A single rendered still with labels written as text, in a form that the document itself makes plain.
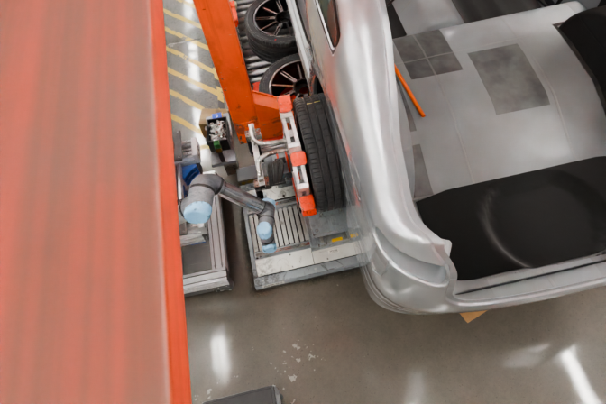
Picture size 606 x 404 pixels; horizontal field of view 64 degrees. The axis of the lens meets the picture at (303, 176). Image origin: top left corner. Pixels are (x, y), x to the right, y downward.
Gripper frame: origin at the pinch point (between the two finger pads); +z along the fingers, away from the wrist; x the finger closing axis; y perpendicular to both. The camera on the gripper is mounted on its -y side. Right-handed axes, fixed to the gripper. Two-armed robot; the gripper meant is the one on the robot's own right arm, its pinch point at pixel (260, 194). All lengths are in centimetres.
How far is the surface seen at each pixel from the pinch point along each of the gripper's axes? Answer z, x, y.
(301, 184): -8.2, -23.1, 14.8
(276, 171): -0.8, -11.7, 20.2
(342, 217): 5, -47, -60
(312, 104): 28, -38, 32
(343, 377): -88, -24, -83
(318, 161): -4.7, -33.6, 26.8
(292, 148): 5.6, -22.4, 28.6
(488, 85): 25, -136, 22
